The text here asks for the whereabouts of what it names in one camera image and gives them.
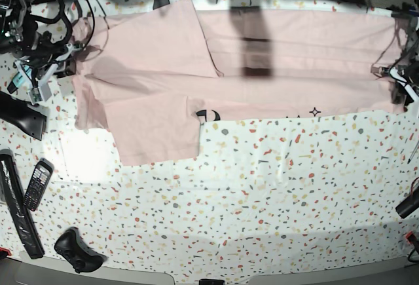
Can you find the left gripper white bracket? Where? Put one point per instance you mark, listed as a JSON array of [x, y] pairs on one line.
[[405, 78]]

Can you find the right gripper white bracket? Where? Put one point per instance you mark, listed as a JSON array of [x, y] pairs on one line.
[[64, 65]]

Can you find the pink T-shirt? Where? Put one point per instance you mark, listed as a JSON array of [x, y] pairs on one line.
[[152, 79]]

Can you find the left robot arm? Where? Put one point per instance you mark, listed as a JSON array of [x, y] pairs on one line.
[[406, 19]]

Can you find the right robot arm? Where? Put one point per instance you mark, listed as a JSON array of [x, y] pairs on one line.
[[42, 47]]

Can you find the teal highlighter marker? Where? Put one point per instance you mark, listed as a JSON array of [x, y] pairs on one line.
[[18, 80]]

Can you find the black stapler tool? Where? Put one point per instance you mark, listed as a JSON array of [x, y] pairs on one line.
[[18, 113]]

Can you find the grey pen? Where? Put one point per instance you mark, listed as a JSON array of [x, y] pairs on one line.
[[413, 152]]

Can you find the black remote control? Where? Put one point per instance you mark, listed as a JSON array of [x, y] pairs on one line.
[[39, 180]]

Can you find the long black bar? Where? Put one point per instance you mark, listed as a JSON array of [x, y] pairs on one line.
[[14, 199]]

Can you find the black game controller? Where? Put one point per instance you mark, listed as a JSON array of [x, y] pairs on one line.
[[82, 259]]

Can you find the small red black clip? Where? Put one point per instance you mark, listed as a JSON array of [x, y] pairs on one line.
[[411, 237]]

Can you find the black cylinder with wires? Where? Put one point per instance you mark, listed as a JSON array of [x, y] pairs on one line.
[[410, 203]]

